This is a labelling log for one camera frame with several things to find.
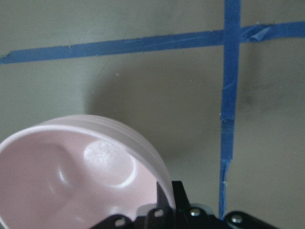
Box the pink bowl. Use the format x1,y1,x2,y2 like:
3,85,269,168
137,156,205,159
0,115,175,229

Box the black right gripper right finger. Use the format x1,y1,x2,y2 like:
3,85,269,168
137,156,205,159
172,181,276,229

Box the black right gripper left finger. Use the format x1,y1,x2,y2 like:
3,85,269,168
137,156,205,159
92,183,175,229

